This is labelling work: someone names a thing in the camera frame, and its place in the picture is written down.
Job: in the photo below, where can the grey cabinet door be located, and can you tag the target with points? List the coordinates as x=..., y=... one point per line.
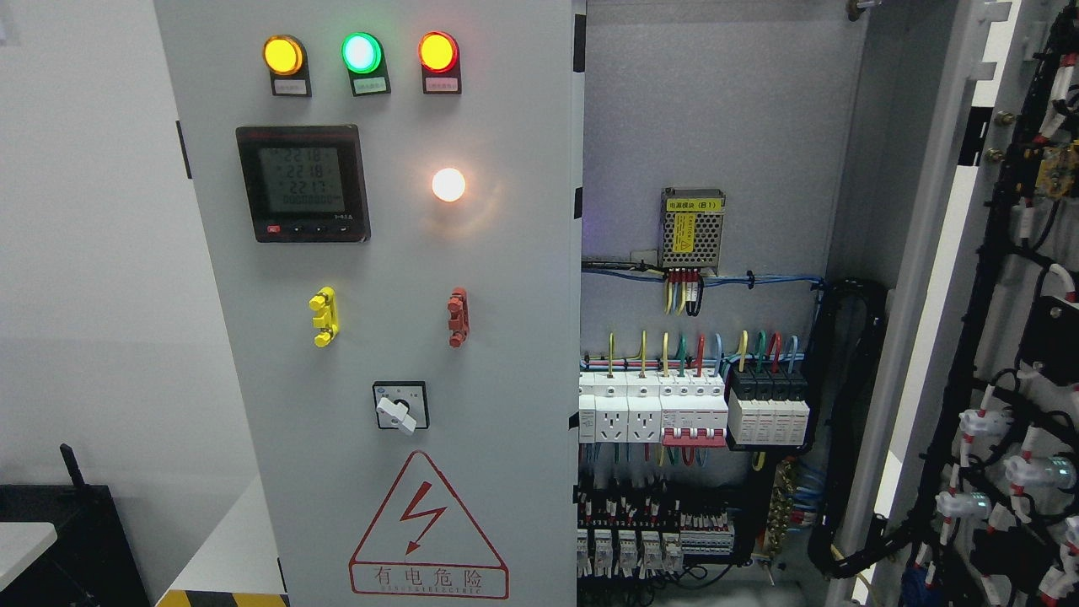
x=976, y=499
x=500, y=404

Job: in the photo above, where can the white socket breaker row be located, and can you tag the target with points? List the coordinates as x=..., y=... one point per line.
x=673, y=410

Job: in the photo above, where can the red electric hazard sticker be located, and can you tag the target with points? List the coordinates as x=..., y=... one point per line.
x=423, y=542

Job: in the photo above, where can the green indicator lamp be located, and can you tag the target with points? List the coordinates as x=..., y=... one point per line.
x=363, y=57

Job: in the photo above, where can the lower relay terminal row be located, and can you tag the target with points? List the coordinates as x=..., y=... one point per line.
x=626, y=532

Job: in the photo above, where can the black box at left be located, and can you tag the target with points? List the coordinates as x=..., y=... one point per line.
x=90, y=563

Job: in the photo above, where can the red terminal connector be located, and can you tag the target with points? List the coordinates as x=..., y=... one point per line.
x=458, y=317

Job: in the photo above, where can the white glowing indicator lamp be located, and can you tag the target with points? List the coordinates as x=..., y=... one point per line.
x=448, y=184

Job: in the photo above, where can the red indicator lamp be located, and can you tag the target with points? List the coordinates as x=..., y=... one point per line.
x=439, y=58

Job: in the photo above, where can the black surge protector module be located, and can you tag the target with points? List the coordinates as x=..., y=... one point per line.
x=767, y=409

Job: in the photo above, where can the yellow terminal connector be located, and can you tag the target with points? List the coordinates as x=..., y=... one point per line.
x=325, y=316

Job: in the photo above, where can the black digital power meter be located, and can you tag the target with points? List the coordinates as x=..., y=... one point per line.
x=305, y=184

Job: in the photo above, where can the amber indicator lamp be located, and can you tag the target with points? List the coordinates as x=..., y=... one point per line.
x=288, y=65

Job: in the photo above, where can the metal mesh power supply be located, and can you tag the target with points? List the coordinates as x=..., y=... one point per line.
x=692, y=227

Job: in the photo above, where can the grey cabinet body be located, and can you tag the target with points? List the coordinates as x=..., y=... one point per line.
x=835, y=137

